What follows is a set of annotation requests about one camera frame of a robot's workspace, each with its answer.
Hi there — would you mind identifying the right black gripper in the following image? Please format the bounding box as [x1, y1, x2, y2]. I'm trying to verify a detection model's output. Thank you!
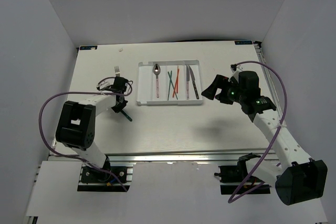
[201, 74, 245, 105]

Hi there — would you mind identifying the fork with teal handle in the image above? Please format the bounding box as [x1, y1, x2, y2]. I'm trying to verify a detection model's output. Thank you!
[114, 66, 120, 77]

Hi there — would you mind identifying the knife with dark handle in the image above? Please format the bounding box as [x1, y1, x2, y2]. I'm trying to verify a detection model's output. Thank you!
[189, 65, 200, 100]

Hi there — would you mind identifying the spoon with teal handle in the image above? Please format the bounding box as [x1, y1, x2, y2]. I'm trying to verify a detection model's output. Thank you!
[121, 110, 133, 122]

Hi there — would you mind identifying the knife with pink handle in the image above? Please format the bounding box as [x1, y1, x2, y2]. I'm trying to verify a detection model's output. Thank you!
[186, 65, 190, 100]

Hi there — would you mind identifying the spoon with pink handle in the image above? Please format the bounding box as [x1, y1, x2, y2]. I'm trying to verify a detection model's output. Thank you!
[153, 63, 161, 98]

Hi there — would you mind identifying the orange chopstick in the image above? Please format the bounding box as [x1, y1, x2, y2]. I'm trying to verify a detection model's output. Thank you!
[175, 66, 180, 96]
[172, 67, 180, 98]

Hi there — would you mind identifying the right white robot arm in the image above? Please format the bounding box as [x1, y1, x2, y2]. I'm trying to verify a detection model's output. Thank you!
[202, 71, 328, 206]

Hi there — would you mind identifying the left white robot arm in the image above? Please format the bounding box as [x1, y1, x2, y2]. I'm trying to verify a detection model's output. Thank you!
[56, 76, 131, 182]

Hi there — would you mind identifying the white divided utensil tray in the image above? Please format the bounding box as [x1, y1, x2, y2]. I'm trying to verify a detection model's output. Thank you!
[136, 60, 203, 105]

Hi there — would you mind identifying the right corner label sticker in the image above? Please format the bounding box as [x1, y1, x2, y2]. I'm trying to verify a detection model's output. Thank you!
[234, 40, 253, 45]

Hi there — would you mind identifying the corner label sticker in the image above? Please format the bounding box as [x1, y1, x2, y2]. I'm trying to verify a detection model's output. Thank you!
[79, 45, 98, 50]
[234, 40, 253, 45]

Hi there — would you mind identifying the left corner label sticker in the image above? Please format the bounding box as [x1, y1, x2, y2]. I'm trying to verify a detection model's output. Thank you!
[79, 45, 98, 50]

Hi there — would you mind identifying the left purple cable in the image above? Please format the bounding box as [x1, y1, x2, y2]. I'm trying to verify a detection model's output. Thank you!
[38, 77, 133, 192]

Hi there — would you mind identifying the aluminium rail frame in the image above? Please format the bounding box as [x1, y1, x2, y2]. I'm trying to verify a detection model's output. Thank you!
[68, 41, 277, 162]

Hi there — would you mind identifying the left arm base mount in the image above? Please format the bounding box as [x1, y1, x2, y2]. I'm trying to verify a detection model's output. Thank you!
[77, 165, 133, 193]

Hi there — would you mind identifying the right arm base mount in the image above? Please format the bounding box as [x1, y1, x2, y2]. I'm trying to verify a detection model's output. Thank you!
[214, 153, 270, 195]

